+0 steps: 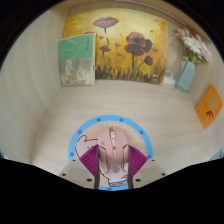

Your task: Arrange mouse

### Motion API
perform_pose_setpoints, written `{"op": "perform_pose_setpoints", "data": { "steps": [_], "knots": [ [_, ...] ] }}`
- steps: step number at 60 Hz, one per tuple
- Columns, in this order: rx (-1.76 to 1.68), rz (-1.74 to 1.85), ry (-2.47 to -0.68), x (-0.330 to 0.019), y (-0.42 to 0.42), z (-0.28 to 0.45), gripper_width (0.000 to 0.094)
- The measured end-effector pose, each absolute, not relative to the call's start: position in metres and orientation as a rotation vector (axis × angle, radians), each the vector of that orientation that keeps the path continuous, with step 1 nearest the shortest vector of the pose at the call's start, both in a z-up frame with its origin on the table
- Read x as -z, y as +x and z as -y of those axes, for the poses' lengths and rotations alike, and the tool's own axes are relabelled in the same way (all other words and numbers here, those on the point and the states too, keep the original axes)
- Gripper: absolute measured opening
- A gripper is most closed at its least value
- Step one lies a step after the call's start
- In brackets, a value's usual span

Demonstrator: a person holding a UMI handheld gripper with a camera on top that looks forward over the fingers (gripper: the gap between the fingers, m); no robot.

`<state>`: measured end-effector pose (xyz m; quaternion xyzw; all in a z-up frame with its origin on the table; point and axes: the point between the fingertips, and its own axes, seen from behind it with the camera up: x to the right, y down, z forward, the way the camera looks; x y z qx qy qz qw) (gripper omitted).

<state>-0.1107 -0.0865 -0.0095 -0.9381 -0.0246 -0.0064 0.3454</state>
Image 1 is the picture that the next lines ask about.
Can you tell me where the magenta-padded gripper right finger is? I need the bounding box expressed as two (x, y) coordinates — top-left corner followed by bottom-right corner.
(126, 144), (168, 189)

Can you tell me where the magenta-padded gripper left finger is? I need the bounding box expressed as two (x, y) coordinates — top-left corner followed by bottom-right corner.
(59, 143), (101, 190)

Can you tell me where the orange book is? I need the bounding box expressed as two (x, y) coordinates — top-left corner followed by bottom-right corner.
(194, 83), (224, 130)

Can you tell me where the yellow poppy flower painting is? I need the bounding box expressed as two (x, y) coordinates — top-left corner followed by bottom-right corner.
(63, 8), (169, 85)

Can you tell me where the pink computer mouse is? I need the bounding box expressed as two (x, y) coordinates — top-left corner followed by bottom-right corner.
(96, 126), (130, 181)

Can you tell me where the pink and white flower bouquet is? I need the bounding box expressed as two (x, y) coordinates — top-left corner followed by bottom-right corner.
(175, 27), (213, 64)

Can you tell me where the green and beige book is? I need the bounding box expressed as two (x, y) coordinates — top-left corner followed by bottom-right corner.
(58, 33), (97, 88)

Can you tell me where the teal faceted vase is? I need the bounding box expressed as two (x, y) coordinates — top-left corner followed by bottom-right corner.
(175, 60), (196, 93)

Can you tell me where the round blue-rimmed cartoon mouse pad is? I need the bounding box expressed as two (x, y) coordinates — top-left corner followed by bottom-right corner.
(67, 114), (154, 192)

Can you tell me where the white power strip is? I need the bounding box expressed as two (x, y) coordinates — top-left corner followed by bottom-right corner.
(162, 70), (177, 85)

